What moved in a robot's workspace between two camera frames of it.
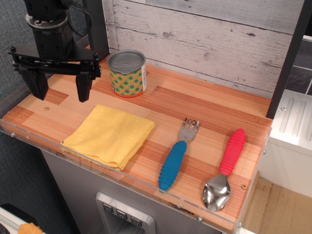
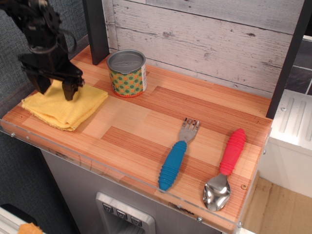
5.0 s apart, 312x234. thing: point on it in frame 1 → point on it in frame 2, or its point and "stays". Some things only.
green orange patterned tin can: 128,72 stays
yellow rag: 106,136 → 53,105
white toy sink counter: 287,157 stays
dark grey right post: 289,58 stays
